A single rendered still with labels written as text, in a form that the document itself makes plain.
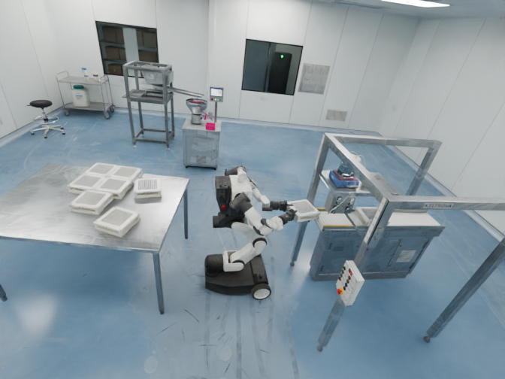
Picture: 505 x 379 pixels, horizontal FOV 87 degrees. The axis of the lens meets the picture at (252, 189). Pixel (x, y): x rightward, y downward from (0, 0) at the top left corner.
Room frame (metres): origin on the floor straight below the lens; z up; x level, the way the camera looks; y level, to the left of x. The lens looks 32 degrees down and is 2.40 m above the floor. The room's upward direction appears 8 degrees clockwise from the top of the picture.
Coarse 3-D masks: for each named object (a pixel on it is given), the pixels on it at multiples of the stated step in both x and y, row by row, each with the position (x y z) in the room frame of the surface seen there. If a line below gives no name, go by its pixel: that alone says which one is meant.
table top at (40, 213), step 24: (48, 168) 2.32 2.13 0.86; (72, 168) 2.38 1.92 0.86; (24, 192) 1.89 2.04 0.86; (48, 192) 1.94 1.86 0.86; (168, 192) 2.20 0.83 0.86; (0, 216) 1.55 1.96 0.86; (24, 216) 1.59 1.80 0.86; (48, 216) 1.63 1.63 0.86; (72, 216) 1.67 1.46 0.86; (96, 216) 1.71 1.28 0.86; (144, 216) 1.79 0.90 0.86; (168, 216) 1.83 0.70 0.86; (24, 240) 1.36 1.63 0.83; (48, 240) 1.38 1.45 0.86; (72, 240) 1.41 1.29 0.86; (96, 240) 1.44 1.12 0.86; (120, 240) 1.47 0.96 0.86; (144, 240) 1.51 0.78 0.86
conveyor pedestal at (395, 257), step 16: (320, 240) 2.17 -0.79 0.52; (336, 240) 2.07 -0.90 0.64; (352, 240) 2.11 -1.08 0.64; (384, 240) 2.18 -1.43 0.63; (400, 240) 2.22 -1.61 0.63; (416, 240) 2.26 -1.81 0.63; (320, 256) 2.07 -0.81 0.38; (336, 256) 2.08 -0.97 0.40; (352, 256) 2.12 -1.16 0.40; (384, 256) 2.20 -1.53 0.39; (400, 256) 2.24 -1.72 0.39; (416, 256) 2.29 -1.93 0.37; (320, 272) 2.06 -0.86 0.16; (336, 272) 2.10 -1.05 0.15; (368, 272) 2.19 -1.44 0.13; (384, 272) 2.22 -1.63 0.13; (400, 272) 2.26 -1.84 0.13
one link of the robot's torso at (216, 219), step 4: (216, 216) 1.91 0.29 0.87; (220, 216) 1.89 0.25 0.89; (224, 216) 1.86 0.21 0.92; (228, 216) 1.86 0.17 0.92; (232, 216) 1.87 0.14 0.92; (236, 216) 1.88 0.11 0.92; (240, 216) 1.88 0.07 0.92; (244, 216) 1.89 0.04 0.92; (216, 220) 1.86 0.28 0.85; (220, 220) 1.84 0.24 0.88; (224, 220) 1.85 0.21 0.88; (228, 220) 1.86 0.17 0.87; (216, 224) 1.84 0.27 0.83; (220, 224) 1.84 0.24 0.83; (224, 224) 1.85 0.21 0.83
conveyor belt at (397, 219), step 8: (320, 216) 2.18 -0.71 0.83; (328, 216) 2.20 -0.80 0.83; (336, 216) 2.21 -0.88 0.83; (344, 216) 2.23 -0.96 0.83; (392, 216) 2.35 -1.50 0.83; (400, 216) 2.37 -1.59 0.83; (408, 216) 2.39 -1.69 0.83; (416, 216) 2.42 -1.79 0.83; (424, 216) 2.44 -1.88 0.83; (320, 224) 2.05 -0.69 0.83; (328, 224) 2.06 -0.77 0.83; (336, 224) 2.08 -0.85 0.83; (344, 224) 2.09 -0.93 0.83; (392, 224) 2.20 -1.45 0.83; (400, 224) 2.22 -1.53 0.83; (408, 224) 2.24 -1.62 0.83; (416, 224) 2.26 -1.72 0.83; (424, 224) 2.28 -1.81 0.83; (432, 224) 2.30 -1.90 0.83
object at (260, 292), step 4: (260, 284) 1.77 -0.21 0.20; (264, 284) 1.77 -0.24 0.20; (252, 288) 1.75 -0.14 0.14; (256, 288) 1.73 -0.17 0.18; (260, 288) 1.73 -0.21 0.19; (264, 288) 1.74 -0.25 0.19; (268, 288) 1.75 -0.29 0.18; (252, 292) 1.72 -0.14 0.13; (256, 292) 1.73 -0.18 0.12; (260, 292) 1.74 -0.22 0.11; (264, 292) 1.75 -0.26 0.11; (268, 292) 1.75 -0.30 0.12; (252, 296) 1.71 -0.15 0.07; (256, 296) 1.73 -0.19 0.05; (260, 296) 1.74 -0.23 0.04; (264, 296) 1.75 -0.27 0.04
